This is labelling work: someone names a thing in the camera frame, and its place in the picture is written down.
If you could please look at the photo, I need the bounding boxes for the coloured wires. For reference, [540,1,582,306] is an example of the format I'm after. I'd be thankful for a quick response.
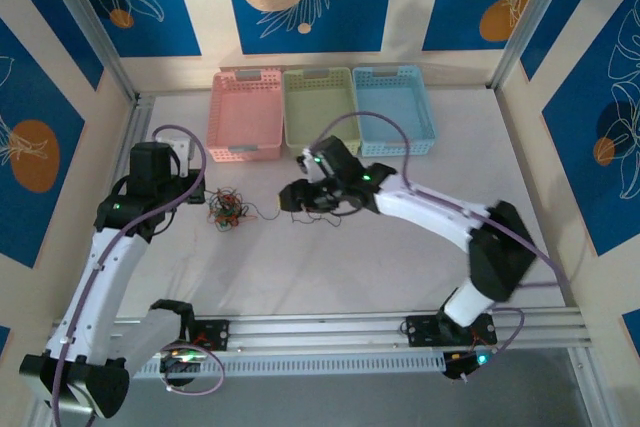
[207,189,254,231]
[207,189,259,233]

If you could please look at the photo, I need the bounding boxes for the thin red wire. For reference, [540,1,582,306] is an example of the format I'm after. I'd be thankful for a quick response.
[208,186,251,226]

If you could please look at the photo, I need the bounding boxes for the thin green wire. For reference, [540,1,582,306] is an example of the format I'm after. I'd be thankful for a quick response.
[212,194,251,228]
[210,196,246,228]

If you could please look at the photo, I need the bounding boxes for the green plastic basket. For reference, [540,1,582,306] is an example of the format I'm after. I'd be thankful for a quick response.
[282,66,362,158]

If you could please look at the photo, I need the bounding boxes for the blue plastic basket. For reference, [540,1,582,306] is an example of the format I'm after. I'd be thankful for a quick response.
[352,64,438,158]

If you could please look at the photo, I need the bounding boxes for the pink plastic basket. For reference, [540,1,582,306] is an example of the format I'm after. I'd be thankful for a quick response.
[206,68,286,164]

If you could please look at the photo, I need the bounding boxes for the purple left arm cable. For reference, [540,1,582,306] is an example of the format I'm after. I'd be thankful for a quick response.
[49,125,225,427]

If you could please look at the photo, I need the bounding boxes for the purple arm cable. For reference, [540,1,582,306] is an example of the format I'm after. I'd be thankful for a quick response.
[309,111,574,356]
[49,125,225,427]

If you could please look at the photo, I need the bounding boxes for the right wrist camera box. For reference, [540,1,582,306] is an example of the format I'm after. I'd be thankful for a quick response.
[298,146,322,184]

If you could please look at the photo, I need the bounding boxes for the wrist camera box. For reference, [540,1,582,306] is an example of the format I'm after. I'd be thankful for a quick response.
[298,146,322,184]
[153,136,195,177]

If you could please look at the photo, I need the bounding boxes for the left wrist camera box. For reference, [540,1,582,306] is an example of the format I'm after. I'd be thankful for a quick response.
[153,136,195,177]

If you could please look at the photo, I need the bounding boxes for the aluminium table side rail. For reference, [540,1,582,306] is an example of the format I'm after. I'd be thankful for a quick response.
[72,94,155,321]

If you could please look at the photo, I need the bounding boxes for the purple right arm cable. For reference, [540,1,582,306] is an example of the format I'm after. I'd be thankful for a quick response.
[309,111,574,356]

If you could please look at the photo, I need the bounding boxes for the long grooved aluminium rail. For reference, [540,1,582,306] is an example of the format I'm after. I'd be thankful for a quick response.
[49,314,594,361]

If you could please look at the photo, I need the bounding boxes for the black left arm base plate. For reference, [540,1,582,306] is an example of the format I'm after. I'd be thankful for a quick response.
[179,319,230,353]

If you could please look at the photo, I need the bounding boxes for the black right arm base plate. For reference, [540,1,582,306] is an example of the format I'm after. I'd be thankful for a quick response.
[403,315,499,348]

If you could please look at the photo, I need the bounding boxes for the white slotted cable duct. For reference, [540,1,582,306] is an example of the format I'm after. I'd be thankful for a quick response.
[127,350,451,381]

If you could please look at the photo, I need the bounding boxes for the aluminium frame post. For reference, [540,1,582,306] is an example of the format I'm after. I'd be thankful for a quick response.
[37,0,141,103]
[567,346,624,427]
[489,0,584,92]

